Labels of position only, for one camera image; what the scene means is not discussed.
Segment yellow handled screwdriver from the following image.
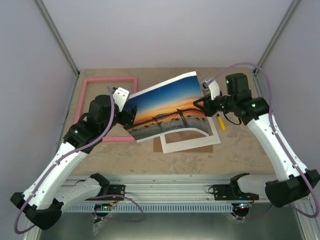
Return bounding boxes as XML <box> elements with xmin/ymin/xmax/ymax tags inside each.
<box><xmin>216</xmin><ymin>114</ymin><xmax>226</xmax><ymax>131</ymax></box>

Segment pink wooden picture frame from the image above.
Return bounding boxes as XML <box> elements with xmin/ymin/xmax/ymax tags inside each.
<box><xmin>74</xmin><ymin>76</ymin><xmax>139</xmax><ymax>143</ymax></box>

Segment sunset photo with white mat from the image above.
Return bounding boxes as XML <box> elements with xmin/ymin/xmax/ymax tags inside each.
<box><xmin>123</xmin><ymin>71</ymin><xmax>210</xmax><ymax>142</ymax></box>

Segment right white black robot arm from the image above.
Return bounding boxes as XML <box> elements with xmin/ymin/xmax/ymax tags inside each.
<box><xmin>193</xmin><ymin>73</ymin><xmax>320</xmax><ymax>208</ymax></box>

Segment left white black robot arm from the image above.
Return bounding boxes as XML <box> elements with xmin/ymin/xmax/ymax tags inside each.
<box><xmin>10</xmin><ymin>91</ymin><xmax>137</xmax><ymax>230</ymax></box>

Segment white passe-partout mat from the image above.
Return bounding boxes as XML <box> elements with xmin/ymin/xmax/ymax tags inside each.
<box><xmin>160</xmin><ymin>117</ymin><xmax>221</xmax><ymax>154</ymax></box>

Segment clear plastic bag scrap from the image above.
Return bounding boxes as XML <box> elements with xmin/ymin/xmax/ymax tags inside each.
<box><xmin>92</xmin><ymin>218</ymin><xmax>108</xmax><ymax>236</ymax></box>

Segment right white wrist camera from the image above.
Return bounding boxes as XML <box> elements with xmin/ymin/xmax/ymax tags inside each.
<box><xmin>202</xmin><ymin>77</ymin><xmax>220</xmax><ymax>100</ymax></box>

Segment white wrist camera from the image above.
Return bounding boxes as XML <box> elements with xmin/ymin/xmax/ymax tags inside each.
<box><xmin>112</xmin><ymin>87</ymin><xmax>130</xmax><ymax>112</ymax></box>
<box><xmin>202</xmin><ymin>77</ymin><xmax>220</xmax><ymax>100</ymax></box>

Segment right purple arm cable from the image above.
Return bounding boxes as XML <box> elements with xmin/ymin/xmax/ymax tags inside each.
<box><xmin>211</xmin><ymin>62</ymin><xmax>320</xmax><ymax>221</ymax></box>

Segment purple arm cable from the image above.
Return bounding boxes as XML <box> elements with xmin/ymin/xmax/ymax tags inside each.
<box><xmin>13</xmin><ymin>86</ymin><xmax>146</xmax><ymax>235</ymax></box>
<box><xmin>211</xmin><ymin>62</ymin><xmax>320</xmax><ymax>221</ymax></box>

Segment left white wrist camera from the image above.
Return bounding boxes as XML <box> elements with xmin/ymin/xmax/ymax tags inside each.
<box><xmin>112</xmin><ymin>87</ymin><xmax>130</xmax><ymax>112</ymax></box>

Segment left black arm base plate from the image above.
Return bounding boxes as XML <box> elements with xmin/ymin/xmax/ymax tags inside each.
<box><xmin>98</xmin><ymin>184</ymin><xmax>126</xmax><ymax>202</ymax></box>

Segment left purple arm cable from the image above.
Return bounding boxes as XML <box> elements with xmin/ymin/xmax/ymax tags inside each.
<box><xmin>13</xmin><ymin>86</ymin><xmax>146</xmax><ymax>235</ymax></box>

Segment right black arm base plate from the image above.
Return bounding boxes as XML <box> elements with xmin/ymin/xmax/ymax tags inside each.
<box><xmin>208</xmin><ymin>184</ymin><xmax>243</xmax><ymax>201</ymax></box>

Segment aluminium mounting rail base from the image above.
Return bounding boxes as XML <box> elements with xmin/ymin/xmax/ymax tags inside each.
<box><xmin>59</xmin><ymin>174</ymin><xmax>312</xmax><ymax>208</ymax></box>

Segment grey slotted cable duct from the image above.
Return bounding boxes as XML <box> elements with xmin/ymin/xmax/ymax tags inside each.
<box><xmin>66</xmin><ymin>202</ymin><xmax>234</xmax><ymax>213</ymax></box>

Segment left aluminium corner post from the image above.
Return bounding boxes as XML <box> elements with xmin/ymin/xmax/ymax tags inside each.
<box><xmin>33</xmin><ymin>0</ymin><xmax>80</xmax><ymax>77</ymax></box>

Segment aluminium corner post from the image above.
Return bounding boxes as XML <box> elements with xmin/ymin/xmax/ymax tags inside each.
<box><xmin>257</xmin><ymin>0</ymin><xmax>302</xmax><ymax>67</ymax></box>
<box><xmin>33</xmin><ymin>0</ymin><xmax>80</xmax><ymax>77</ymax></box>

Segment right aluminium corner post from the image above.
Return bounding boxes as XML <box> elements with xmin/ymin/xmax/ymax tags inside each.
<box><xmin>257</xmin><ymin>0</ymin><xmax>302</xmax><ymax>67</ymax></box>

